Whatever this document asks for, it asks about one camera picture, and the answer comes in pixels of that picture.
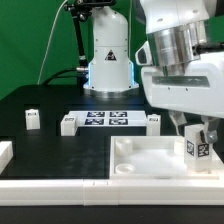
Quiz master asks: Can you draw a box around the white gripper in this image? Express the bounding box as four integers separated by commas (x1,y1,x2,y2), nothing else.
141,59,224,144

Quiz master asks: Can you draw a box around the white square table top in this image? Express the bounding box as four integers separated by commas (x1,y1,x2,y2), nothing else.
109,136,224,180

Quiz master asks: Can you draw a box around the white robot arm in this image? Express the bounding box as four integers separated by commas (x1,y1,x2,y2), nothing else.
84,0,224,143

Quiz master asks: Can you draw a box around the white marker plate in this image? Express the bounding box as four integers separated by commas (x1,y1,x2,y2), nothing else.
69,110,146,127

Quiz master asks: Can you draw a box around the white U-shaped fence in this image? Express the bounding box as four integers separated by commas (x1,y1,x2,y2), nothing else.
0,140,224,207

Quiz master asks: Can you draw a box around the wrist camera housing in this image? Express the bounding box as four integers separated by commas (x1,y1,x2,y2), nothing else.
135,42,152,66

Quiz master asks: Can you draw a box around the black cable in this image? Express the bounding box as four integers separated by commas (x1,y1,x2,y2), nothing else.
42,68,88,86

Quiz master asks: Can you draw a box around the black camera stand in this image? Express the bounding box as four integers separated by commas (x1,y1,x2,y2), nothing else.
64,0,116,87

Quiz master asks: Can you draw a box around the white cable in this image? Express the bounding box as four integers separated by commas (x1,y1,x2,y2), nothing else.
37,0,69,86

